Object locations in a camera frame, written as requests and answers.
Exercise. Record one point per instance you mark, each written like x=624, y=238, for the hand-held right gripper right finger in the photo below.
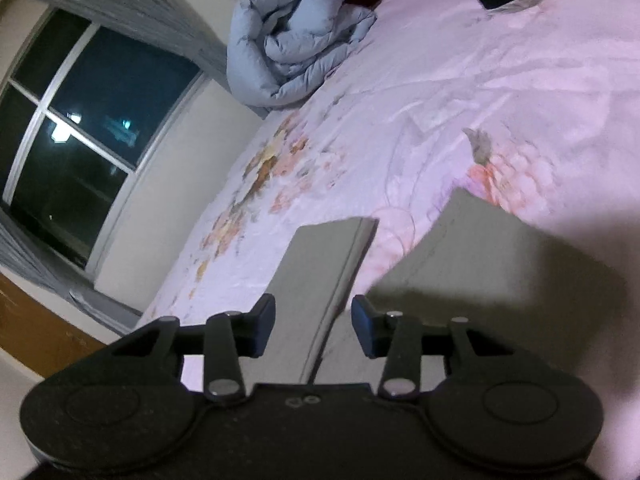
x=362, y=325

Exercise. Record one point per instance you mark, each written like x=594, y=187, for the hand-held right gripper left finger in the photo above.
x=265, y=324

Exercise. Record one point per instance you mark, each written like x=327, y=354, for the grey pants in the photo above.
x=492, y=272

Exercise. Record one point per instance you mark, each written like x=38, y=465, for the pink floral bed sheet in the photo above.
x=425, y=110

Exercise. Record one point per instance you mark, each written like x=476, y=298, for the brown wooden door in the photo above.
x=35, y=325

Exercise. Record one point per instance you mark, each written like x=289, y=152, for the white framed window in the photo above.
x=90, y=125

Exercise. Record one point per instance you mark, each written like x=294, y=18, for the light blue rolled duvet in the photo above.
x=295, y=40

